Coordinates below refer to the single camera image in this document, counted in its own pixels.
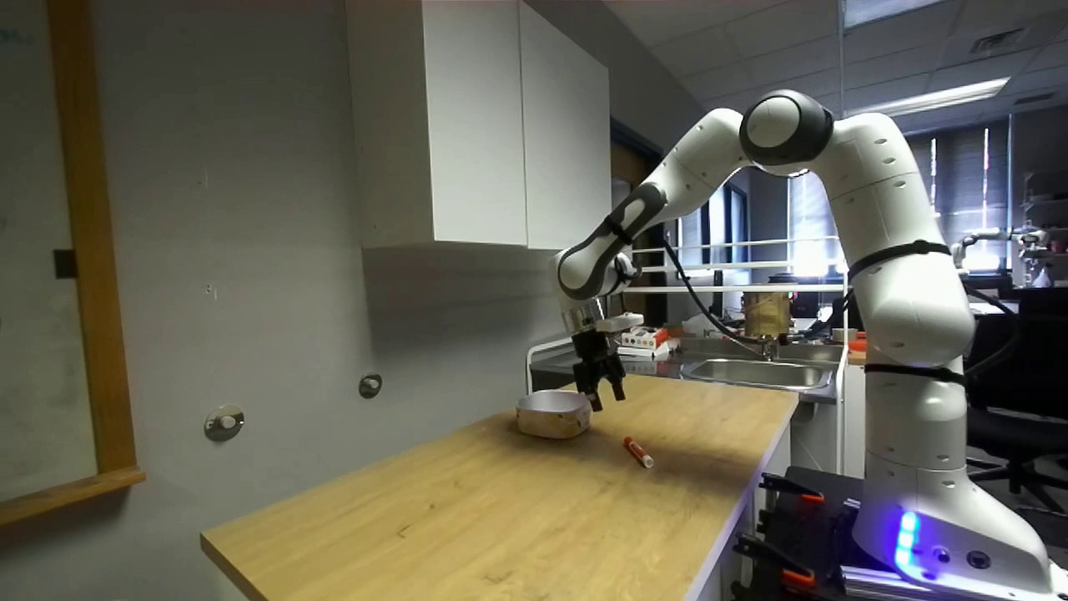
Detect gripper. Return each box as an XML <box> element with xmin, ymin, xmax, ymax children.
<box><xmin>572</xmin><ymin>328</ymin><xmax>627</xmax><ymax>412</ymax></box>

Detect white bowl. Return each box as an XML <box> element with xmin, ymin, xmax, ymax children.
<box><xmin>516</xmin><ymin>389</ymin><xmax>594</xmax><ymax>441</ymax></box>

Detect red and white box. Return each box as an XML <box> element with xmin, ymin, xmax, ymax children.
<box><xmin>619</xmin><ymin>326</ymin><xmax>673</xmax><ymax>352</ymax></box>

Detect steel sink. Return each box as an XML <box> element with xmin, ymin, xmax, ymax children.
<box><xmin>679</xmin><ymin>356</ymin><xmax>836</xmax><ymax>392</ymax></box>

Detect steel tap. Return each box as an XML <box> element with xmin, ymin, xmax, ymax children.
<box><xmin>734</xmin><ymin>331</ymin><xmax>782</xmax><ymax>361</ymax></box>

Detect brown jar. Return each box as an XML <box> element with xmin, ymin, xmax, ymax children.
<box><xmin>742</xmin><ymin>287</ymin><xmax>793</xmax><ymax>340</ymax></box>

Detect black and orange clamp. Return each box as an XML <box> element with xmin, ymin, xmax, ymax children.
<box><xmin>758</xmin><ymin>471</ymin><xmax>827</xmax><ymax>505</ymax></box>

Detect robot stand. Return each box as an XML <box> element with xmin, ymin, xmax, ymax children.
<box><xmin>733</xmin><ymin>466</ymin><xmax>1068</xmax><ymax>601</ymax></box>

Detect window with blinds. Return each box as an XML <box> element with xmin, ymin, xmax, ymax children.
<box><xmin>788</xmin><ymin>119</ymin><xmax>1012</xmax><ymax>278</ymax></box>

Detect black office chair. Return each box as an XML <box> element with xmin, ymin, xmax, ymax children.
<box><xmin>962</xmin><ymin>286</ymin><xmax>1068</xmax><ymax>516</ymax></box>

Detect ceiling light panel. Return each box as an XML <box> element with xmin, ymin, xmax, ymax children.
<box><xmin>845</xmin><ymin>77</ymin><xmax>1012</xmax><ymax>119</ymax></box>

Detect wood framed whiteboard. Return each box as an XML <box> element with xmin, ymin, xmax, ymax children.
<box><xmin>0</xmin><ymin>0</ymin><xmax>148</xmax><ymax>528</ymax></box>

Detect white wall cabinet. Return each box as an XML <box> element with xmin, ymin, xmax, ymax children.
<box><xmin>346</xmin><ymin>0</ymin><xmax>612</xmax><ymax>252</ymax></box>

